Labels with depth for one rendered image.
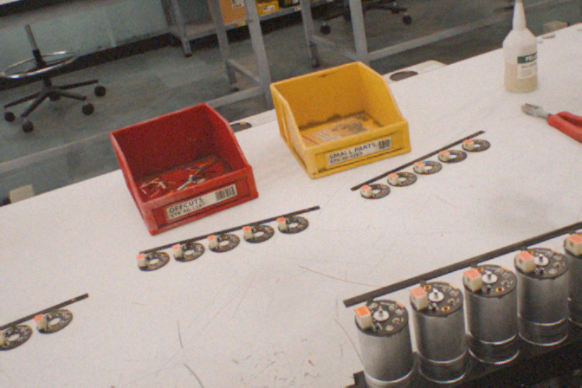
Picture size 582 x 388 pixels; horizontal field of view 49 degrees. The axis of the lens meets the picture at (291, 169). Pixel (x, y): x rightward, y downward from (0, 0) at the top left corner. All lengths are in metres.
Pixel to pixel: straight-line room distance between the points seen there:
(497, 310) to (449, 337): 0.03
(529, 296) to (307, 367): 0.13
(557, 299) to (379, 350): 0.09
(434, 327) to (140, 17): 4.45
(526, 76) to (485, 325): 0.42
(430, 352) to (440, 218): 0.19
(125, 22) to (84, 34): 0.28
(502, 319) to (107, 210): 0.40
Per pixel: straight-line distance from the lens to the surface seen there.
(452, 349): 0.32
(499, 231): 0.47
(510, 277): 0.33
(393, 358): 0.31
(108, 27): 4.67
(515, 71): 0.70
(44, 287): 0.54
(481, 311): 0.32
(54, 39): 4.66
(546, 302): 0.34
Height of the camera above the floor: 1.01
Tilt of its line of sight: 25 degrees down
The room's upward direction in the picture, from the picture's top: 11 degrees counter-clockwise
